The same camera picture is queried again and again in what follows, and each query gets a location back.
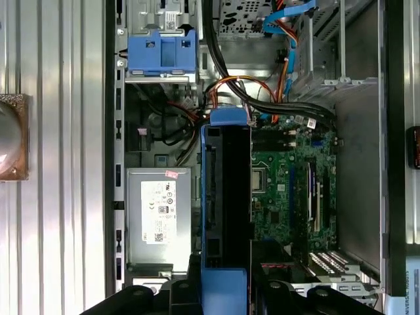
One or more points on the pale blue teach pendant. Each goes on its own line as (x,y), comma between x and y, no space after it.
(413,279)

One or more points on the CPU socket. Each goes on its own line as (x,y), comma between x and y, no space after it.
(266,183)

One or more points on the black RAM slot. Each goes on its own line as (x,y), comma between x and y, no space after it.
(272,134)
(272,144)

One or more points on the black open PC case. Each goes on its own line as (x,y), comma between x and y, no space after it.
(357,164)

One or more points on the silver CPU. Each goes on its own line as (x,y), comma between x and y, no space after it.
(258,183)

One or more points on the grey power supply unit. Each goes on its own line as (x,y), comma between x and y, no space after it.
(134,213)

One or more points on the metal disk bay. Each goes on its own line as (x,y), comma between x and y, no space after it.
(323,46)

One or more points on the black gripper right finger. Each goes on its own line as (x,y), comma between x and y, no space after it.
(282,298)

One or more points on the grey metal drive cage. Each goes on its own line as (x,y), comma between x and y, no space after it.
(141,19)

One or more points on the black box with red label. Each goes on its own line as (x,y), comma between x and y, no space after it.
(413,147)

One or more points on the hard disk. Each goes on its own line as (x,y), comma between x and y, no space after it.
(236,180)

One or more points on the green motherboard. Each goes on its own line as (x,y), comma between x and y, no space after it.
(279,210)

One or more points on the blue plastic drive carrier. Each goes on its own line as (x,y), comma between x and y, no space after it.
(144,55)

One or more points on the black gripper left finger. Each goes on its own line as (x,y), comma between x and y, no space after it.
(183,295)

